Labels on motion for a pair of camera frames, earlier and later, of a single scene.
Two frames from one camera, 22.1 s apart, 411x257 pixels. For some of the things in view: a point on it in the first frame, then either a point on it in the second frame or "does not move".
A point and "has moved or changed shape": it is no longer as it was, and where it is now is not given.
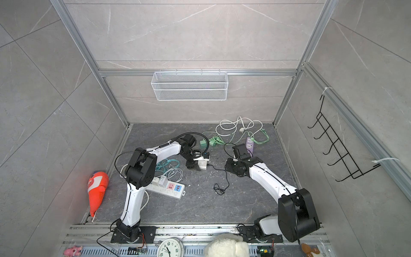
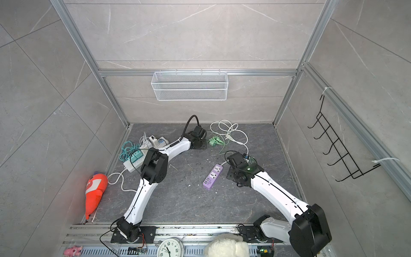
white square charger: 202,163 to 162,141
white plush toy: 227,245 does not move
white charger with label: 163,181 to 154,141
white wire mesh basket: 190,86 does not move
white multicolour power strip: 173,189 has moved or changed shape
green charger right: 215,140 does not move
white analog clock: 170,247 does not move
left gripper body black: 192,163 to 203,143
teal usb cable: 162,165 has moved or changed shape
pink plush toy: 74,251 does not move
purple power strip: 250,145 to 212,176
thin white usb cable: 175,174 to 143,139
